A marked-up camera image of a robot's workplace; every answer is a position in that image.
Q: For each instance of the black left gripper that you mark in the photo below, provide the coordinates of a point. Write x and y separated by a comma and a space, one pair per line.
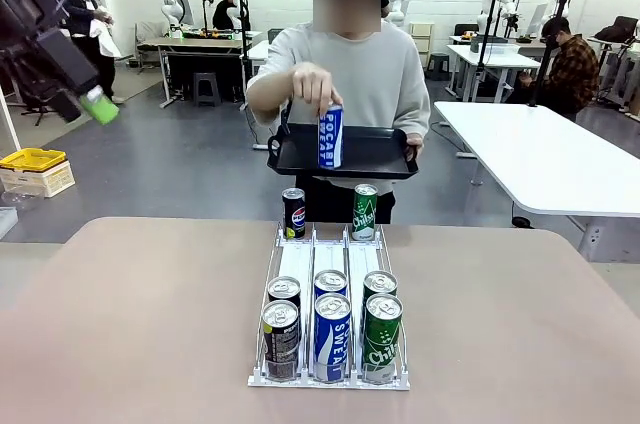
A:
55, 54

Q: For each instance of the blue Pocari Sweat can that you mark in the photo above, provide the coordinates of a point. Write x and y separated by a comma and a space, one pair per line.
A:
332, 339
330, 281
330, 144

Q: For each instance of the black plastic serving tray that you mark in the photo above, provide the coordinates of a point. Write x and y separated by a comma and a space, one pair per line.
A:
370, 154

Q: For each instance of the person's left forearm grey sleeve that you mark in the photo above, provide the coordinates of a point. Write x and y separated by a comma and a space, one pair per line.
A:
412, 119

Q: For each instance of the person's right forearm grey sleeve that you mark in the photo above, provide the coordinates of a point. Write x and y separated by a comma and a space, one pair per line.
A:
270, 86

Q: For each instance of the seated person in black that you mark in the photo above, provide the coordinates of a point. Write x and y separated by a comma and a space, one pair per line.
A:
225, 11

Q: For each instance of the person in grey sweater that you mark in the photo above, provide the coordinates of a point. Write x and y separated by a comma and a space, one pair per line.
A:
360, 69

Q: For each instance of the seated person in plaid shirt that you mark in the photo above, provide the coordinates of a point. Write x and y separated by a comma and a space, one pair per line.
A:
572, 74

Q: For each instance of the person's right hand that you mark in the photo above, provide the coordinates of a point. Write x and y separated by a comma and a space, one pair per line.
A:
315, 81

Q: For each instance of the person's left hand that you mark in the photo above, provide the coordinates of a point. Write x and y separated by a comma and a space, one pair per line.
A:
416, 146

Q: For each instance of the standing man in dark clothes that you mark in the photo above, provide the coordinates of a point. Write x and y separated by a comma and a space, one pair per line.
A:
95, 54

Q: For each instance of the yellow plastic crate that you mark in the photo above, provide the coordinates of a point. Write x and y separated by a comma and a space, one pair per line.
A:
30, 159

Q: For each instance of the white plastic crate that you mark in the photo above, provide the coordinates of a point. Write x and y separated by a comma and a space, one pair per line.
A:
45, 181

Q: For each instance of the grey plastic stool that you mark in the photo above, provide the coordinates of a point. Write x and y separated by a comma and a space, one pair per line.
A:
439, 64
206, 86

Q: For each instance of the brown background desk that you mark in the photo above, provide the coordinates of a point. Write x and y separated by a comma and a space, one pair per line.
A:
200, 42

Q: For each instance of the black Pepsi can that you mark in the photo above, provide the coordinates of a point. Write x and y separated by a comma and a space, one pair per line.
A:
280, 344
293, 216
284, 286

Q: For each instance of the green Chilsung cider can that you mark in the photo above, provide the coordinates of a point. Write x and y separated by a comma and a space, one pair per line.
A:
380, 281
382, 344
365, 216

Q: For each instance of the white drawer cabinet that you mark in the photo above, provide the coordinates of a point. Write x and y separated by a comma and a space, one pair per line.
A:
421, 41

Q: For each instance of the white background desk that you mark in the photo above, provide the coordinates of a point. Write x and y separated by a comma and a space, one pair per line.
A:
490, 56

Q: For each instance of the large white table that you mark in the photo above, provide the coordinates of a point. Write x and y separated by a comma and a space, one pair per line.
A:
540, 154

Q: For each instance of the black camera stand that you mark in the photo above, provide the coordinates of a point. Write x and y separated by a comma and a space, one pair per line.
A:
244, 24
484, 49
542, 69

